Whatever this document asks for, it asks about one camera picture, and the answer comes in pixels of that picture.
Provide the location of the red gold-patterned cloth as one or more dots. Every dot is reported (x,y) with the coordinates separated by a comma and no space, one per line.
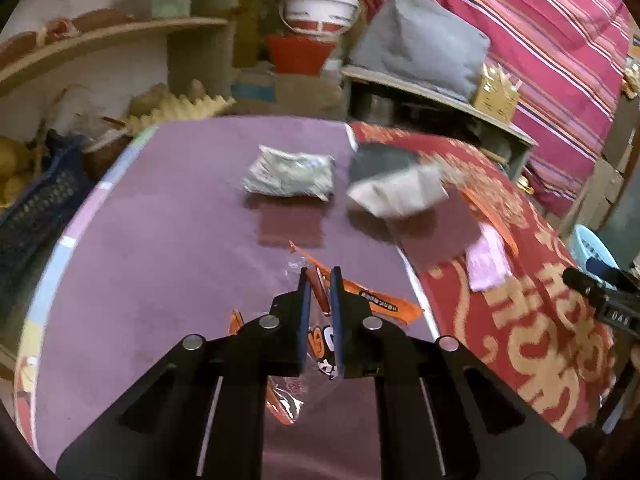
(525,340)

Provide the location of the dark red card sheet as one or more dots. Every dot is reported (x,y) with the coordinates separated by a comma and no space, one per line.
(290,225)

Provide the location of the wooden chopstick holder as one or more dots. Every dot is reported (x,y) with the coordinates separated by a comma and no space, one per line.
(492,102)

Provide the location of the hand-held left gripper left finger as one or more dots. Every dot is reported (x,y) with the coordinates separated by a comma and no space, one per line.
(304,320)

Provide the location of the yellow foam egg tray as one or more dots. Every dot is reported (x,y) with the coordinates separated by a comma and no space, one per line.
(175,110)

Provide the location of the wooden shelf stand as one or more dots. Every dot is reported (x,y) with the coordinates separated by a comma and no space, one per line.
(450,102)

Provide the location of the silver packet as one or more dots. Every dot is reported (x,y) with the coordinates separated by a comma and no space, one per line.
(287,172)

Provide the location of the blue plastic crate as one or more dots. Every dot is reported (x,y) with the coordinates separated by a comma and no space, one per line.
(45,200)

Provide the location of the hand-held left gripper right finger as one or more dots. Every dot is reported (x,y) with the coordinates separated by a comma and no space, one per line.
(337,320)

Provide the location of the pink striped blanket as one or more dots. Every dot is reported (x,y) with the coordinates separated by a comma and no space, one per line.
(525,35)

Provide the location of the cardboard box with blue label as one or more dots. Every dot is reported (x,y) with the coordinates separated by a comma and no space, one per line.
(300,95)

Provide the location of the grey cloth cover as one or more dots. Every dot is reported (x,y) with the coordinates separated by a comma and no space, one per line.
(420,45)

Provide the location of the pink paper piece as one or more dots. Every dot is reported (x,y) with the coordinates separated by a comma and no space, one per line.
(487,260)

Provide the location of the light blue plastic basket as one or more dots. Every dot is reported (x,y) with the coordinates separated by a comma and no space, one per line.
(587,240)

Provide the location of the torn dark red cardboard box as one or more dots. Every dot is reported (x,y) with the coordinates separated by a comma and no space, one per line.
(395,192)

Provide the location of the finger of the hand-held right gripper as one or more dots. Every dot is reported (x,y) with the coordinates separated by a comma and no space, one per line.
(582,280)

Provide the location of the yellow round fruit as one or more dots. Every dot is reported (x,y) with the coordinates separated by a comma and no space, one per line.
(7,157)
(15,187)

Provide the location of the wooden wall shelf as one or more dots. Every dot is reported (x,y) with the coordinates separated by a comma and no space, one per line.
(125,35)

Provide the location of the white plastic bucket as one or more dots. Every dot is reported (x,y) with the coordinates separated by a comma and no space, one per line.
(320,5)

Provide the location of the orange snack wrapper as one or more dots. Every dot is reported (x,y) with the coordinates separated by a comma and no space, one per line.
(385,305)

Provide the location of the flattened cardboard boxes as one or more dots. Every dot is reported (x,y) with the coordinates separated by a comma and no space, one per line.
(600,185)

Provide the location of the red plastic basin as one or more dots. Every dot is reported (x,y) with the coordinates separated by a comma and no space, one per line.
(300,55)

